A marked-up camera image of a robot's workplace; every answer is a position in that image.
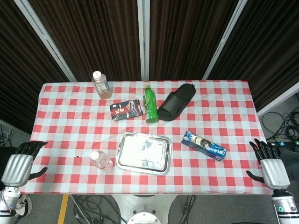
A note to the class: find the black power strip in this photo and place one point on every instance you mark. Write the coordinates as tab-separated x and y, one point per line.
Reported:
283	144

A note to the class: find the black rubber slipper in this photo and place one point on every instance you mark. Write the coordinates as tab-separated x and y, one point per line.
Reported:
175	102

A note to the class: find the transparent plastic water bottle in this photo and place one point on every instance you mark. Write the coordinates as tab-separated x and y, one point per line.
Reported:
101	161

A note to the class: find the amber tea bottle white cap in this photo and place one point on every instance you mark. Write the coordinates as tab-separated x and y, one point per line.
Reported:
101	86

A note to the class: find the silver metal tray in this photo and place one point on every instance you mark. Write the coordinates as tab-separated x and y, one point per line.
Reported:
143	152

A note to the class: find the red white checkered tablecloth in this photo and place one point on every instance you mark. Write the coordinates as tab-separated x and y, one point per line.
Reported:
149	112

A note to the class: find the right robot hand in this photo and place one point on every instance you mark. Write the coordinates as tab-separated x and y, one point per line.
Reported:
273	169

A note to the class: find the blue cookie package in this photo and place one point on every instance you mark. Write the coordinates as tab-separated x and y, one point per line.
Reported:
204	145

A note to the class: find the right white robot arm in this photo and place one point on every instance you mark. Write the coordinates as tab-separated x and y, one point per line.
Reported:
285	205

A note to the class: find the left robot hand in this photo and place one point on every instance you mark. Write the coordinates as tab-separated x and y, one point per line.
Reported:
17	166

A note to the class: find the green plastic soda bottle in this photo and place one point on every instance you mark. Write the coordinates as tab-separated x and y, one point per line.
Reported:
150	105

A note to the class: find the dark blue red snack packet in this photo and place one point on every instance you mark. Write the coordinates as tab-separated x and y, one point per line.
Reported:
126	110

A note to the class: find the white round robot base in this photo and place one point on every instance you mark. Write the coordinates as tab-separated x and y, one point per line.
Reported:
143	210

